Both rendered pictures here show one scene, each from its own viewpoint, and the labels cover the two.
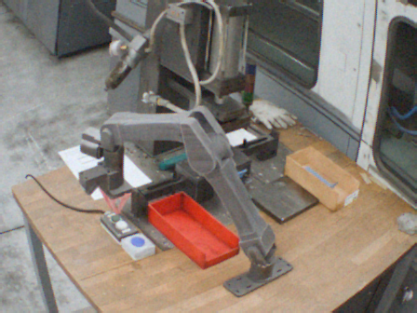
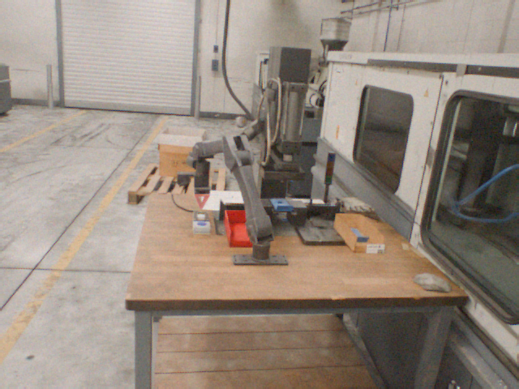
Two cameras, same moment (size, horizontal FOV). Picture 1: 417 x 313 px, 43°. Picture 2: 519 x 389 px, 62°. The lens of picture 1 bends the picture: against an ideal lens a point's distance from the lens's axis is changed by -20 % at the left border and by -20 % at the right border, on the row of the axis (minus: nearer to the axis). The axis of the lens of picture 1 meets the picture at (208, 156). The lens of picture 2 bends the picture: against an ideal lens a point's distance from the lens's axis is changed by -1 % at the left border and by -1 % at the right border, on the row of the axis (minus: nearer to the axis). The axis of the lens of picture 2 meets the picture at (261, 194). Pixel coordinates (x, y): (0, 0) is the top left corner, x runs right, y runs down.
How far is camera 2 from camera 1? 0.97 m
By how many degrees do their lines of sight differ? 31
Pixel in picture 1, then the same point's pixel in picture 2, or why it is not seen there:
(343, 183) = (375, 240)
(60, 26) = not seen: hidden behind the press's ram
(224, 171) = (241, 169)
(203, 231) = not seen: hidden behind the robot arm
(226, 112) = (284, 163)
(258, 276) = (254, 254)
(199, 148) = (229, 151)
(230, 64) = (289, 130)
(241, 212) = (247, 199)
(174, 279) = (205, 246)
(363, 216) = (379, 262)
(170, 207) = (242, 219)
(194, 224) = not seen: hidden behind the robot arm
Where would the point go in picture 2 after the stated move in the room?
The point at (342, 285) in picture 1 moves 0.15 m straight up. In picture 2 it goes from (317, 288) to (323, 245)
